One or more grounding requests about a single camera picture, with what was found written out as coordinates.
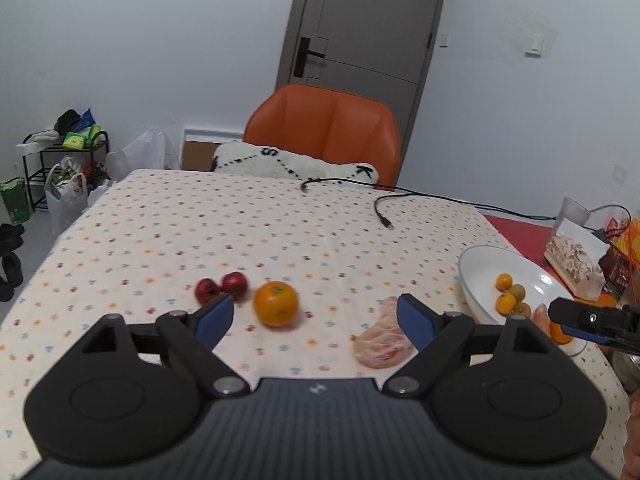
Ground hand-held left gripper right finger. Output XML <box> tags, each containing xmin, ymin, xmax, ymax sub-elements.
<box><xmin>382</xmin><ymin>294</ymin><xmax>566</xmax><ymax>398</ymax></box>

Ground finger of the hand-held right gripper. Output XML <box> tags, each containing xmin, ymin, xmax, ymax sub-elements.
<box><xmin>561</xmin><ymin>326</ymin><xmax>640</xmax><ymax>356</ymax></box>
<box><xmin>547</xmin><ymin>297</ymin><xmax>640</xmax><ymax>334</ymax></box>

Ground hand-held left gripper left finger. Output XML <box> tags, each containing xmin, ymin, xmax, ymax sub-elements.
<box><xmin>75</xmin><ymin>294</ymin><xmax>251</xmax><ymax>398</ymax></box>

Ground large orange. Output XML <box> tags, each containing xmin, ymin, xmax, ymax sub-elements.
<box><xmin>253</xmin><ymin>281</ymin><xmax>300</xmax><ymax>328</ymax></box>
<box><xmin>549</xmin><ymin>320</ymin><xmax>575</xmax><ymax>345</ymax></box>

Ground small red fruit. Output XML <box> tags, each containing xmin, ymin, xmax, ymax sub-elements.
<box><xmin>195</xmin><ymin>278</ymin><xmax>222</xmax><ymax>306</ymax></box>
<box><xmin>221</xmin><ymin>272</ymin><xmax>249</xmax><ymax>302</ymax></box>

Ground peeled pink pomelo segment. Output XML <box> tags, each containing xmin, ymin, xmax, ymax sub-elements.
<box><xmin>353</xmin><ymin>296</ymin><xmax>418</xmax><ymax>370</ymax></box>

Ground white plate with blue rim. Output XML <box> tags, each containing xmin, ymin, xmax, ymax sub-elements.
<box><xmin>458</xmin><ymin>245</ymin><xmax>588</xmax><ymax>358</ymax></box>

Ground person's right hand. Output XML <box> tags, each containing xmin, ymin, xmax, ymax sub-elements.
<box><xmin>621</xmin><ymin>389</ymin><xmax>640</xmax><ymax>480</ymax></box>

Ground metal bowl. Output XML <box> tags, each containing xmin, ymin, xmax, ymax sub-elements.
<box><xmin>607</xmin><ymin>347</ymin><xmax>640</xmax><ymax>396</ymax></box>

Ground patterned tissue box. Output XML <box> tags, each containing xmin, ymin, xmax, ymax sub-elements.
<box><xmin>544</xmin><ymin>217</ymin><xmax>611</xmax><ymax>302</ymax></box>

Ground orange yellow packaging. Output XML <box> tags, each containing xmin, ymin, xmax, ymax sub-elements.
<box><xmin>600</xmin><ymin>215</ymin><xmax>640</xmax><ymax>293</ymax></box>

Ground red table mat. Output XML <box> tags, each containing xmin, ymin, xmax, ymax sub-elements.
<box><xmin>482</xmin><ymin>214</ymin><xmax>563</xmax><ymax>267</ymax></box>

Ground clear plastic cup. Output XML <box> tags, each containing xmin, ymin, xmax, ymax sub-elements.
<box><xmin>556</xmin><ymin>196</ymin><xmax>592</xmax><ymax>235</ymax></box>

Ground white fluffy cushion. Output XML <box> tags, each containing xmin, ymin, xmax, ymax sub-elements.
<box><xmin>212</xmin><ymin>141</ymin><xmax>382</xmax><ymax>188</ymax></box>

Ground cardboard box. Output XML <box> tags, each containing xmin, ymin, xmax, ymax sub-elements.
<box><xmin>181</xmin><ymin>127</ymin><xmax>246</xmax><ymax>172</ymax></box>

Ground white plastic bag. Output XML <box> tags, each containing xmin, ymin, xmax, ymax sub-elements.
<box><xmin>107</xmin><ymin>129</ymin><xmax>167</xmax><ymax>181</ymax></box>

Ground plastic bag with groceries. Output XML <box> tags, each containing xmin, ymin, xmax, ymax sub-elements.
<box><xmin>45</xmin><ymin>162</ymin><xmax>90</xmax><ymax>236</ymax></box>

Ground black slippers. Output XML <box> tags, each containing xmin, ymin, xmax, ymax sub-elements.
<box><xmin>0</xmin><ymin>222</ymin><xmax>26</xmax><ymax>303</ymax></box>

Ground orange chair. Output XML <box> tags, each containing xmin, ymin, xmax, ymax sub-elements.
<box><xmin>242</xmin><ymin>84</ymin><xmax>402</xmax><ymax>192</ymax></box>

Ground black shoe rack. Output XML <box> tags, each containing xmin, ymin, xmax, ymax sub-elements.
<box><xmin>22</xmin><ymin>130</ymin><xmax>110</xmax><ymax>211</ymax></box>

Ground green yellow packets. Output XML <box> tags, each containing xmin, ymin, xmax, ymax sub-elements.
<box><xmin>62</xmin><ymin>125</ymin><xmax>102</xmax><ymax>150</ymax></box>

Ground green paper bag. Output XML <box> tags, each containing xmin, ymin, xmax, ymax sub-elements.
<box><xmin>0</xmin><ymin>177</ymin><xmax>32</xmax><ymax>226</ymax></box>

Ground black bag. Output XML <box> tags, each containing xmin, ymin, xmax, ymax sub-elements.
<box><xmin>54</xmin><ymin>109</ymin><xmax>82</xmax><ymax>133</ymax></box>

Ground grey door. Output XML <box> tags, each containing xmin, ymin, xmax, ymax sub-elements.
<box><xmin>276</xmin><ymin>0</ymin><xmax>451</xmax><ymax>161</ymax></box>

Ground black cable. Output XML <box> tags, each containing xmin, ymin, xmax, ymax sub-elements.
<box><xmin>375</xmin><ymin>192</ymin><xmax>558</xmax><ymax>230</ymax></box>
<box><xmin>301</xmin><ymin>176</ymin><xmax>558</xmax><ymax>222</ymax></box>

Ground black door handle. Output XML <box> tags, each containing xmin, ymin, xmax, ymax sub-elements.
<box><xmin>293</xmin><ymin>36</ymin><xmax>328</xmax><ymax>80</ymax></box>

